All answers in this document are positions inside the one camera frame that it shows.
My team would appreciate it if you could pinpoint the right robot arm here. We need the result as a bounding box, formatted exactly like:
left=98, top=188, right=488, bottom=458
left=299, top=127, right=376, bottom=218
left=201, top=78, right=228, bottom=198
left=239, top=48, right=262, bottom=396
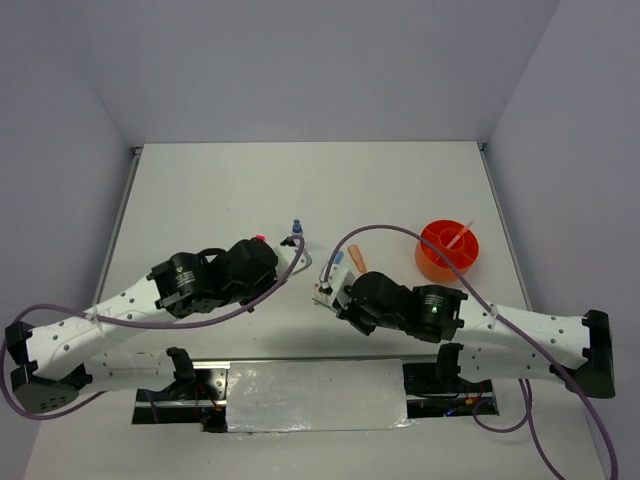
left=325, top=268, right=615, bottom=399

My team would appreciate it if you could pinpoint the left aluminium table rail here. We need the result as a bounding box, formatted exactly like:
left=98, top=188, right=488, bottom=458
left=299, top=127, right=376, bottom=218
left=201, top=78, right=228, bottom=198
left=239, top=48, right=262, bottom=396
left=92, top=146, right=143, bottom=304

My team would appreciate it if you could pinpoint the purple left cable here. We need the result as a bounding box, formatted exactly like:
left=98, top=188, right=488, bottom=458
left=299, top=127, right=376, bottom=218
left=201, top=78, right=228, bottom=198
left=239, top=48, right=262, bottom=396
left=0, top=234, right=307, bottom=421

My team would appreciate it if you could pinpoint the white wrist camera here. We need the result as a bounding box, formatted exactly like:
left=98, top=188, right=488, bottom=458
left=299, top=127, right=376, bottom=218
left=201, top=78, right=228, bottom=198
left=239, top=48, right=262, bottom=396
left=315, top=264, right=356, bottom=310
left=272, top=238, right=313, bottom=277

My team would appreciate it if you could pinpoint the silver foil covered panel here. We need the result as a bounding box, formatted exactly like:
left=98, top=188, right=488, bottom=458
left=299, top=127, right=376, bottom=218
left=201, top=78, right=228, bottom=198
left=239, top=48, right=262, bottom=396
left=226, top=359, right=409, bottom=433

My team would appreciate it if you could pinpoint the orange round organizer container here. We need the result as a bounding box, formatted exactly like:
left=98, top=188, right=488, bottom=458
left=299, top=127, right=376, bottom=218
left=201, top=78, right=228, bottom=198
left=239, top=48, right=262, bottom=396
left=414, top=219, right=480, bottom=285

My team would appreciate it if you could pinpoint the right aluminium table rail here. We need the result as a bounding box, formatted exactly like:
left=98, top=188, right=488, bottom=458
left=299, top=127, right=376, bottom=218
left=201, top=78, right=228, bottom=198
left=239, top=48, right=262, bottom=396
left=477, top=142, right=532, bottom=308

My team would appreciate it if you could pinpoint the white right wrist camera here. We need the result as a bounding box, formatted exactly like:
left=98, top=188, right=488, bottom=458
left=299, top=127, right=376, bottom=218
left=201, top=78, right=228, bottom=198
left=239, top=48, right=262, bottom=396
left=315, top=264, right=356, bottom=310

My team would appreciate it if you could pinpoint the aluminium table rail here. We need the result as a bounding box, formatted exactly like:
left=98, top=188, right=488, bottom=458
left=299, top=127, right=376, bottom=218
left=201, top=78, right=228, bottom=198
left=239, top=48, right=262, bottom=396
left=92, top=146, right=143, bottom=304
left=477, top=142, right=532, bottom=308

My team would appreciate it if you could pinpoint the orange pen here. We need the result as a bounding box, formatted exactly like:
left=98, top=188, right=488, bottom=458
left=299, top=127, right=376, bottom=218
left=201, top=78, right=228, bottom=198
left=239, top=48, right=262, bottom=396
left=446, top=220, right=474, bottom=249

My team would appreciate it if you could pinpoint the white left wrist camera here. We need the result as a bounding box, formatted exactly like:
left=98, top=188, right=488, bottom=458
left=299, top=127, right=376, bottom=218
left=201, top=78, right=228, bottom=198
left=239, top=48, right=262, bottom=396
left=272, top=238, right=313, bottom=277

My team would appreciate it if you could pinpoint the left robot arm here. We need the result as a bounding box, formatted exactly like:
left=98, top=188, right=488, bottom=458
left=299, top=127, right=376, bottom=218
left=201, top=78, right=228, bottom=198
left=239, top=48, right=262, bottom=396
left=5, top=238, right=286, bottom=415

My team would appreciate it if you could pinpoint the small white eraser box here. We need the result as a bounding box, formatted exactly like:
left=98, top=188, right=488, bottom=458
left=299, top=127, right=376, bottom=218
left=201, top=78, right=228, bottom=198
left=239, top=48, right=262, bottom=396
left=312, top=283, right=323, bottom=305

